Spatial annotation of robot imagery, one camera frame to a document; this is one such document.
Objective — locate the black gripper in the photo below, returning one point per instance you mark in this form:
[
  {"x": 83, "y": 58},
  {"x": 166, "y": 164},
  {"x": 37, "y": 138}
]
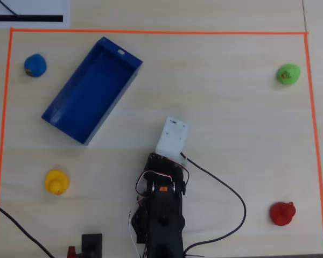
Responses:
[{"x": 154, "y": 158}]

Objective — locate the white paper sheet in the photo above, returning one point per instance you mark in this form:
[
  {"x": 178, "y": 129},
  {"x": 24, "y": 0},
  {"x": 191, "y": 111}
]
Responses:
[{"x": 43, "y": 6}]

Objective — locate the red rubber duck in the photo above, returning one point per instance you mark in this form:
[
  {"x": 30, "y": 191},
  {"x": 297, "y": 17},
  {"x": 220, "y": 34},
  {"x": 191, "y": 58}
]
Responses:
[{"x": 281, "y": 213}]

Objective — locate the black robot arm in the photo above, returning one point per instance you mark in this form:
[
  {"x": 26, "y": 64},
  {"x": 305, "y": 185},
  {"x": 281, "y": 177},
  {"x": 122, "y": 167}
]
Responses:
[{"x": 164, "y": 220}]

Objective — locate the black table clamp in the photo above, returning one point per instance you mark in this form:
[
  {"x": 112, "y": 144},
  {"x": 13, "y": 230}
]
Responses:
[{"x": 92, "y": 243}]

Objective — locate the orange tape strip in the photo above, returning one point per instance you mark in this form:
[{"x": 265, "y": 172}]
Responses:
[
  {"x": 3, "y": 129},
  {"x": 150, "y": 31},
  {"x": 315, "y": 139}
]

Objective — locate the blue rectangular plastic box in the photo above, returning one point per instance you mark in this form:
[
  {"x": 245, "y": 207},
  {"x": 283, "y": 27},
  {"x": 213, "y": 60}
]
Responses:
[{"x": 91, "y": 91}]

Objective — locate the yellow rubber duck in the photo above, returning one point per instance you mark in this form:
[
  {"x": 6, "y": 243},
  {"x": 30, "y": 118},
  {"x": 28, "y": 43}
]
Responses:
[{"x": 56, "y": 181}]

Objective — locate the blue rubber duck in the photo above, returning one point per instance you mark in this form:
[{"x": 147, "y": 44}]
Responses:
[{"x": 35, "y": 65}]

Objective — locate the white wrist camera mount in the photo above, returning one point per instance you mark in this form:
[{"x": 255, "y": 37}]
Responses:
[{"x": 172, "y": 137}]

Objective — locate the green rubber duck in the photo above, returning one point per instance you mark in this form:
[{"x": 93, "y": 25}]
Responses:
[{"x": 288, "y": 74}]

